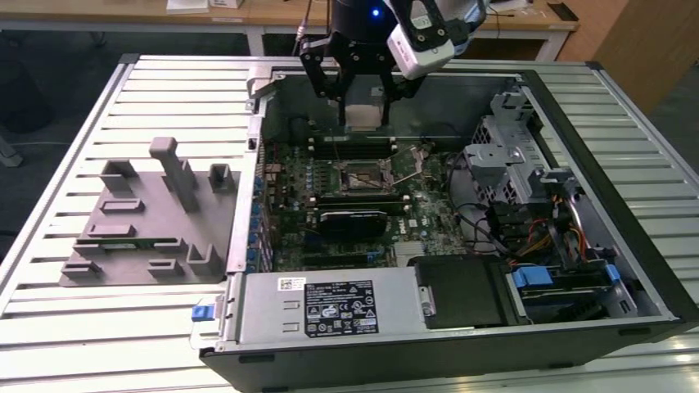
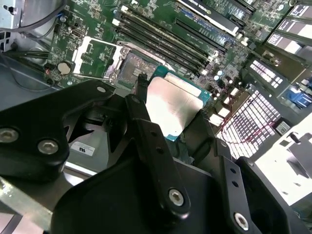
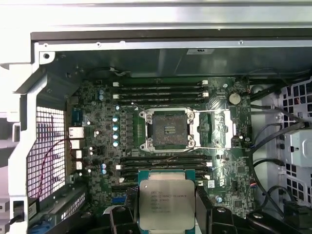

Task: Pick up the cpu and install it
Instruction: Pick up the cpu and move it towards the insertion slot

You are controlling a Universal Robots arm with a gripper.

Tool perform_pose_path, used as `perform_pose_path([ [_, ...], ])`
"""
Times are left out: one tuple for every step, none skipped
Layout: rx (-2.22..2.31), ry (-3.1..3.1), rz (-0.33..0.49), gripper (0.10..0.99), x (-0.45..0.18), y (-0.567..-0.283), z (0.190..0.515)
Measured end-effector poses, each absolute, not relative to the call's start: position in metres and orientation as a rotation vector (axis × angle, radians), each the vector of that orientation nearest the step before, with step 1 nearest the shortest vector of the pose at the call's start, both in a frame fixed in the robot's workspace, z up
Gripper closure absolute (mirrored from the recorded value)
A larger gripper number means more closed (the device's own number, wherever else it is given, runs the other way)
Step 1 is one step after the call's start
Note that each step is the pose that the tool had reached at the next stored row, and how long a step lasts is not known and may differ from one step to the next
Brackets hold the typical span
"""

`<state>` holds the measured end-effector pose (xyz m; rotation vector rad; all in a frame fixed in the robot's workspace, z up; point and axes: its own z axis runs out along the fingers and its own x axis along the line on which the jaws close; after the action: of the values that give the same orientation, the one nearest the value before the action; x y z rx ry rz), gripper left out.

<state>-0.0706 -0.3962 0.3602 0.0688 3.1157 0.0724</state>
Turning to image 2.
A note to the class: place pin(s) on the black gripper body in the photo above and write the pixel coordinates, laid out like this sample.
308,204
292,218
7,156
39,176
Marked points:
109,207

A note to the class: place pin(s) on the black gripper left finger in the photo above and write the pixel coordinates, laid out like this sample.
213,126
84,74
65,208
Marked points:
31,122

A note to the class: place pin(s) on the metal socket cover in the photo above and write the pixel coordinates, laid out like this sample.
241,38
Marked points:
78,55

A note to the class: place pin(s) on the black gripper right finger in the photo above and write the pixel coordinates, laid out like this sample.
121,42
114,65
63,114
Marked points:
226,158

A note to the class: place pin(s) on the silver CPU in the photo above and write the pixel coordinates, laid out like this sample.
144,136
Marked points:
170,104

